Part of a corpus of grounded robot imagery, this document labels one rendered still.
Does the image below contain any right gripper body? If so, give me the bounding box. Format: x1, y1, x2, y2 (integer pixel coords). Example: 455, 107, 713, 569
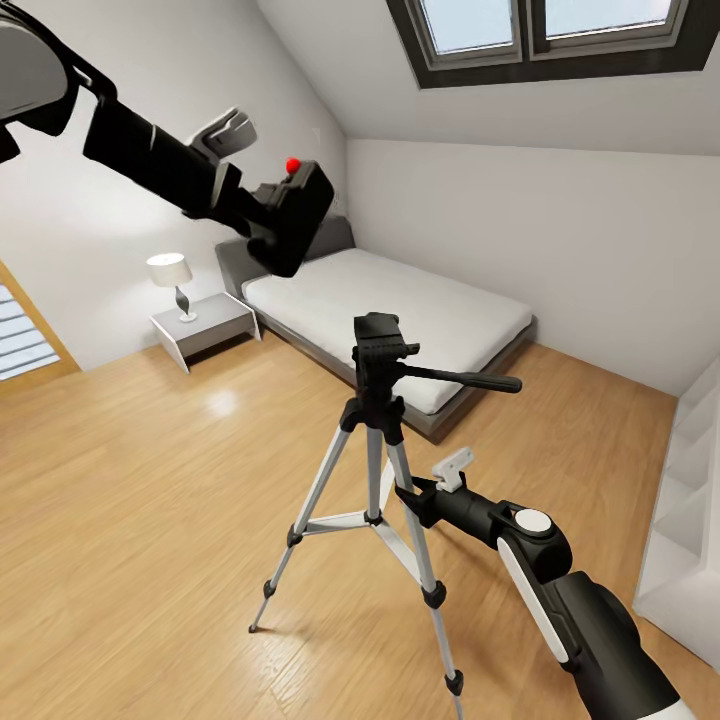
416, 471, 480, 533

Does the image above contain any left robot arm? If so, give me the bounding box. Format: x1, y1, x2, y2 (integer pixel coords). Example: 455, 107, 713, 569
0, 0, 284, 235

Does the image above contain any digital camera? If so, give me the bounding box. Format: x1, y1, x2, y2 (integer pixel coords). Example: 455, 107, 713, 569
235, 159, 335, 279

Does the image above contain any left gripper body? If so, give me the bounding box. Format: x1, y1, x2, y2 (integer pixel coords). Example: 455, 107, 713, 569
132, 124, 243, 220

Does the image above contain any camera tripod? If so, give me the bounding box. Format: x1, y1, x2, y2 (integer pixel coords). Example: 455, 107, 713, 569
248, 312, 523, 720

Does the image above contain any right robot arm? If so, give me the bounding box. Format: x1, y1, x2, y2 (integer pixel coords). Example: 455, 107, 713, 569
394, 447, 696, 720

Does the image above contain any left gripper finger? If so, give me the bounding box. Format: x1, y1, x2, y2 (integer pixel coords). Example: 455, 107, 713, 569
231, 186, 284, 235
210, 213, 251, 235

